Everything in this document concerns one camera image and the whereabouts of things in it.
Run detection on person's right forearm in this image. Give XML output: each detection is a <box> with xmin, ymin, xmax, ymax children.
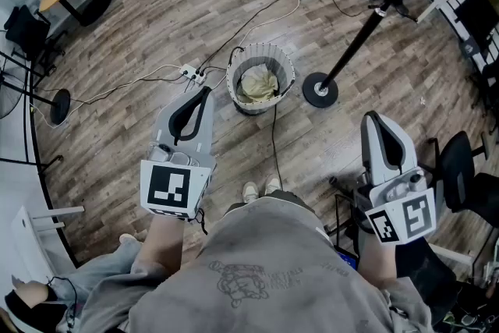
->
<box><xmin>356</xmin><ymin>233</ymin><xmax>399</xmax><ymax>290</ymax></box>

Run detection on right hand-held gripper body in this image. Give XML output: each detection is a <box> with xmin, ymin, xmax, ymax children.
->
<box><xmin>352</xmin><ymin>167</ymin><xmax>438</xmax><ymax>246</ymax></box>

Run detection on white woven laundry basket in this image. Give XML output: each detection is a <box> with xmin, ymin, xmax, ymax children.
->
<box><xmin>225</xmin><ymin>43</ymin><xmax>296</xmax><ymax>117</ymax></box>

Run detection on white power strip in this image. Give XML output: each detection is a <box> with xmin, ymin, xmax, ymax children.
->
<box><xmin>179</xmin><ymin>64</ymin><xmax>208</xmax><ymax>87</ymax></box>

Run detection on person's right shoe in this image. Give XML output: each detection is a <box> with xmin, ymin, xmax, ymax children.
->
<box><xmin>264</xmin><ymin>175</ymin><xmax>282</xmax><ymax>197</ymax></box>

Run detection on black low-back office chair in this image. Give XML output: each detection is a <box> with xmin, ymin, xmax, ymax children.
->
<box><xmin>3</xmin><ymin>4</ymin><xmax>66</xmax><ymax>72</ymax></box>

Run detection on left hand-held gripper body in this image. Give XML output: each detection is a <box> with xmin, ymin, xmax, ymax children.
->
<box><xmin>139</xmin><ymin>139</ymin><xmax>218</xmax><ymax>222</ymax></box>

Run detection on black mesh office chair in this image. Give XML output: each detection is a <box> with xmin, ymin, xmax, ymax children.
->
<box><xmin>397</xmin><ymin>237</ymin><xmax>458</xmax><ymax>327</ymax></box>

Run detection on yellow clothes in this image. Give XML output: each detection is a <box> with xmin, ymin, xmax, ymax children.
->
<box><xmin>236</xmin><ymin>65</ymin><xmax>281</xmax><ymax>105</ymax></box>

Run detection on black armrest office chair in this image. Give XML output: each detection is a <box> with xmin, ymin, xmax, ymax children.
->
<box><xmin>426</xmin><ymin>130</ymin><xmax>499</xmax><ymax>227</ymax></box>

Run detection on black floor cable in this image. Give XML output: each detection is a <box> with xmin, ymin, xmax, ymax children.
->
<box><xmin>270</xmin><ymin>104</ymin><xmax>285</xmax><ymax>190</ymax></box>
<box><xmin>311</xmin><ymin>0</ymin><xmax>373</xmax><ymax>19</ymax></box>
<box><xmin>199</xmin><ymin>0</ymin><xmax>312</xmax><ymax>72</ymax></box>

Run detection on person's left forearm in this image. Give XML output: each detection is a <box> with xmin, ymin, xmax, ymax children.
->
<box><xmin>132</xmin><ymin>214</ymin><xmax>186</xmax><ymax>278</ymax></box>

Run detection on white floor cable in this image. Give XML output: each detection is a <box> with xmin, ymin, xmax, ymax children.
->
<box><xmin>222</xmin><ymin>0</ymin><xmax>305</xmax><ymax>89</ymax></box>
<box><xmin>35</xmin><ymin>64</ymin><xmax>184</xmax><ymax>130</ymax></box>

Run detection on person's grey shirt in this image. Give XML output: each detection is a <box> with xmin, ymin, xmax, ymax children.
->
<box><xmin>77</xmin><ymin>197</ymin><xmax>434</xmax><ymax>333</ymax></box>

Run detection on black floor stand with pole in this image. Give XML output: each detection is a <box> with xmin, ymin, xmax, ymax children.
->
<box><xmin>302</xmin><ymin>0</ymin><xmax>498</xmax><ymax>109</ymax></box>

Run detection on left hand-held gripper cable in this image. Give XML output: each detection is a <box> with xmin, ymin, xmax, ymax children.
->
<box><xmin>193</xmin><ymin>206</ymin><xmax>210</xmax><ymax>236</ymax></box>

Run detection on black standing fan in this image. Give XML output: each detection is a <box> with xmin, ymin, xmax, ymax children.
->
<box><xmin>0</xmin><ymin>50</ymin><xmax>73</xmax><ymax>126</ymax></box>

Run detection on person's dark trousers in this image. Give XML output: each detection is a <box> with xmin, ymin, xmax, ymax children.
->
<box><xmin>224</xmin><ymin>189</ymin><xmax>317</xmax><ymax>216</ymax></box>

